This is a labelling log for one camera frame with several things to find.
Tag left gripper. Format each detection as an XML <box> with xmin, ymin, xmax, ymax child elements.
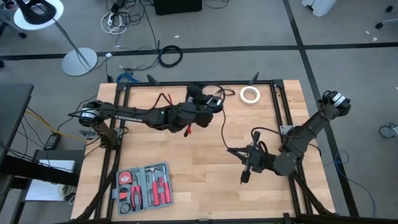
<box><xmin>185</xmin><ymin>85</ymin><xmax>218</xmax><ymax>128</ymax></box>

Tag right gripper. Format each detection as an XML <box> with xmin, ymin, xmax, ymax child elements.
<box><xmin>226</xmin><ymin>131</ymin><xmax>274</xmax><ymax>184</ymax></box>

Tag white tape roll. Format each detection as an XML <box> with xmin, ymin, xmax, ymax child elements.
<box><xmin>239</xmin><ymin>85</ymin><xmax>261</xmax><ymax>105</ymax></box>

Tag red bit holder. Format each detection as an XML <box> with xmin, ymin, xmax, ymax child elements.
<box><xmin>158</xmin><ymin>177</ymin><xmax>166</xmax><ymax>203</ymax></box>

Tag black computer box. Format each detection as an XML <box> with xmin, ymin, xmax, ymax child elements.
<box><xmin>154</xmin><ymin>0</ymin><xmax>203</xmax><ymax>16</ymax></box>

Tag grey plastic tool case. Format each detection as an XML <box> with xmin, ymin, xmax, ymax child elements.
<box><xmin>111</xmin><ymin>161</ymin><xmax>174</xmax><ymax>216</ymax></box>

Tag red tape measure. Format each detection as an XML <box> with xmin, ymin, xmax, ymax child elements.
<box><xmin>118</xmin><ymin>170</ymin><xmax>133</xmax><ymax>185</ymax></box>

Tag grey caster wheel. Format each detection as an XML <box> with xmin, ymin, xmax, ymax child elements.
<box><xmin>379</xmin><ymin>122</ymin><xmax>398</xmax><ymax>139</ymax></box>

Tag white plastic object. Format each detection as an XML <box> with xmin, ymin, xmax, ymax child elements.
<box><xmin>301</xmin><ymin>0</ymin><xmax>338</xmax><ymax>17</ymax></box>

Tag white box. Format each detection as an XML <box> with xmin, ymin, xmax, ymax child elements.
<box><xmin>24</xmin><ymin>159</ymin><xmax>77</xmax><ymax>202</ymax></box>

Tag black power adapter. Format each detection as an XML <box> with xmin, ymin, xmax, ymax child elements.
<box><xmin>44</xmin><ymin>133</ymin><xmax>62</xmax><ymax>151</ymax></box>

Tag office chair base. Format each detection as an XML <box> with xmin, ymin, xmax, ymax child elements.
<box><xmin>0</xmin><ymin>17</ymin><xmax>27</xmax><ymax>40</ymax></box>
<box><xmin>374</xmin><ymin>4</ymin><xmax>398</xmax><ymax>31</ymax></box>

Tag black desk crossbeam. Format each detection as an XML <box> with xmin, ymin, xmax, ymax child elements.
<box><xmin>0</xmin><ymin>154</ymin><xmax>80</xmax><ymax>187</ymax></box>

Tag black desk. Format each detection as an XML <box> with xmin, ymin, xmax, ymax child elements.
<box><xmin>0</xmin><ymin>83</ymin><xmax>34</xmax><ymax>156</ymax></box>

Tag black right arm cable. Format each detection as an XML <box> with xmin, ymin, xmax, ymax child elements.
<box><xmin>250</xmin><ymin>126</ymin><xmax>282</xmax><ymax>155</ymax></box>

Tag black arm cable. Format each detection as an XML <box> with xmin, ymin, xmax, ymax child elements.
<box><xmin>250</xmin><ymin>126</ymin><xmax>282</xmax><ymax>155</ymax></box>
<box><xmin>151</xmin><ymin>83</ymin><xmax>226</xmax><ymax>110</ymax></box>

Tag black aluminium table frame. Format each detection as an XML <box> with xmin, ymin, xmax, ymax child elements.
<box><xmin>71</xmin><ymin>72</ymin><xmax>340</xmax><ymax>224</ymax></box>

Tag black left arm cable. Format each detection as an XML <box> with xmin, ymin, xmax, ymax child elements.
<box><xmin>151</xmin><ymin>83</ymin><xmax>226</xmax><ymax>110</ymax></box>

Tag coiled black floor cable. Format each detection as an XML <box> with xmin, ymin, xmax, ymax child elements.
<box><xmin>158</xmin><ymin>45</ymin><xmax>183</xmax><ymax>68</ymax></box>

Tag red handled screwdriver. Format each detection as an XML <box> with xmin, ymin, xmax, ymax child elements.
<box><xmin>163</xmin><ymin>166</ymin><xmax>172</xmax><ymax>203</ymax></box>

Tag bundled blue cable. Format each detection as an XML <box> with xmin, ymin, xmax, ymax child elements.
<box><xmin>116</xmin><ymin>72</ymin><xmax>141</xmax><ymax>84</ymax></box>

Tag long blue floor cable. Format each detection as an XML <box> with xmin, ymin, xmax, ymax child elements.
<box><xmin>323</xmin><ymin>149</ymin><xmax>377</xmax><ymax>218</ymax></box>

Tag red handled hammer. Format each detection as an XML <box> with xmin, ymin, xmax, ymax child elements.
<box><xmin>145</xmin><ymin>166</ymin><xmax>160</xmax><ymax>206</ymax></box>

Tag red handled pliers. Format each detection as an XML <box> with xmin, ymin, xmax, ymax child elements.
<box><xmin>130</xmin><ymin>175</ymin><xmax>144</xmax><ymax>212</ymax></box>

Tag white power strip cable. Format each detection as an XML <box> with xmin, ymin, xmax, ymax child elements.
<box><xmin>100</xmin><ymin>10</ymin><xmax>129</xmax><ymax>35</ymax></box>

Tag white ring floor lamp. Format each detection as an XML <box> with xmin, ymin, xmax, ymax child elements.
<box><xmin>14</xmin><ymin>0</ymin><xmax>98</xmax><ymax>77</ymax></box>

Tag yellow cable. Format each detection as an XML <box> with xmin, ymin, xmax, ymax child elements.
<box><xmin>26</xmin><ymin>108</ymin><xmax>88</xmax><ymax>144</ymax></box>

